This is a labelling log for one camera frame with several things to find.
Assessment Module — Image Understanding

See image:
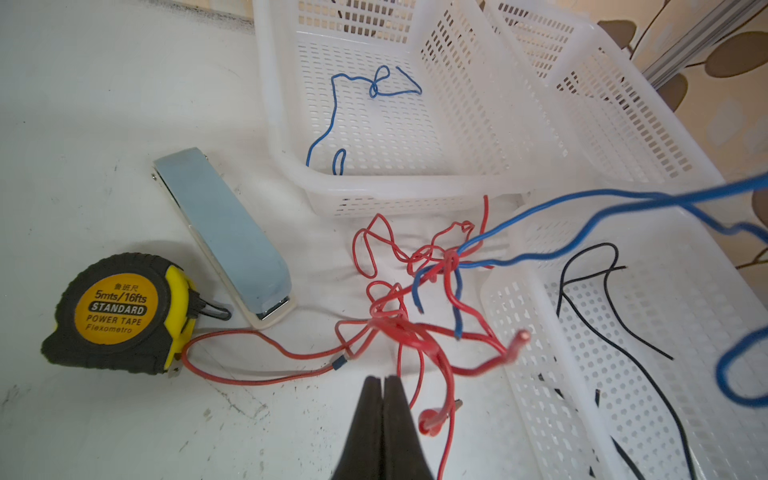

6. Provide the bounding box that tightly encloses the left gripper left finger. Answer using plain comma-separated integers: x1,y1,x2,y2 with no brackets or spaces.
331,376,383,480

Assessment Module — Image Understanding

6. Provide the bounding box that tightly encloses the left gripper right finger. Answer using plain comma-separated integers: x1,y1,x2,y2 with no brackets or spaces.
382,376,433,480

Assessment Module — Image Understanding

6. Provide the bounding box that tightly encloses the black cable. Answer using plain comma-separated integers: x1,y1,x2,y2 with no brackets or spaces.
536,242,700,480

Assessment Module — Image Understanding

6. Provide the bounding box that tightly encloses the grey blue stapler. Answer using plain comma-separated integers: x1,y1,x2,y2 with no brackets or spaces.
154,148,296,330

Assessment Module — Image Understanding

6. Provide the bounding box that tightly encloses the white basket front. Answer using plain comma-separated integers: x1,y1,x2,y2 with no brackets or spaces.
480,209,767,479

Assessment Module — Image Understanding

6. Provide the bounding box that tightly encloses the white basket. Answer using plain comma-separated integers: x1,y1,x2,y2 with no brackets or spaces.
480,209,767,479
253,1,583,217
484,1,724,189

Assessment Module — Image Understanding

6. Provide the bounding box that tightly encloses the yellow black tape measure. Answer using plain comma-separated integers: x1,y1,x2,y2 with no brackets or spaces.
41,252,232,375

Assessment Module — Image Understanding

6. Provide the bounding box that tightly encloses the white basket back left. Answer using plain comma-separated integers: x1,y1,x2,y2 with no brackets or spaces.
253,1,583,217

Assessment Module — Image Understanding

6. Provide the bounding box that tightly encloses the white basket back right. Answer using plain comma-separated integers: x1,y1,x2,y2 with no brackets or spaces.
484,1,724,189

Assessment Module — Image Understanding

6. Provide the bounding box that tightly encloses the aluminium frame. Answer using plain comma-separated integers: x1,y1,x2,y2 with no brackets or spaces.
642,0,767,88

